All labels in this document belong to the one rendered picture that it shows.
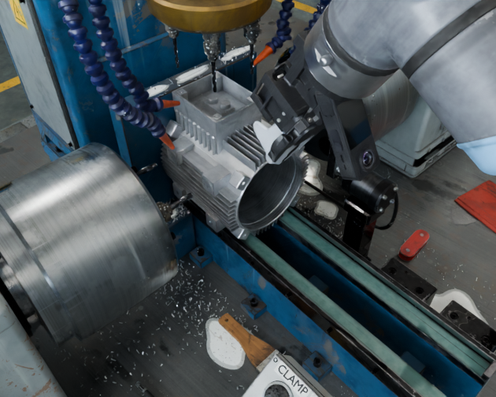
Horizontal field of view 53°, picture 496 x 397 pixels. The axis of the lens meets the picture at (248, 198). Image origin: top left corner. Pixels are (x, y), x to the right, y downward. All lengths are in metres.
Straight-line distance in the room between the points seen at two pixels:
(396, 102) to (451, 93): 0.59
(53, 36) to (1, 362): 0.49
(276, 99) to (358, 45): 0.15
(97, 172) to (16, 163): 0.68
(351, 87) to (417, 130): 0.69
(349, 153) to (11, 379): 0.48
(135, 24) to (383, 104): 0.47
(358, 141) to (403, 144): 0.65
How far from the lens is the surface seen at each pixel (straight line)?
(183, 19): 0.70
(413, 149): 1.20
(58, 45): 0.89
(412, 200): 1.20
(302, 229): 0.93
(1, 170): 1.37
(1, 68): 3.55
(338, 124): 0.54
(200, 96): 0.91
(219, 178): 0.79
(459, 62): 0.41
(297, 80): 0.57
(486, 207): 1.23
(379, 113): 0.97
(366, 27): 0.44
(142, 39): 0.97
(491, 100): 0.41
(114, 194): 0.69
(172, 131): 0.89
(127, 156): 0.89
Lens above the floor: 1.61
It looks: 45 degrees down
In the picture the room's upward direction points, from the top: 1 degrees counter-clockwise
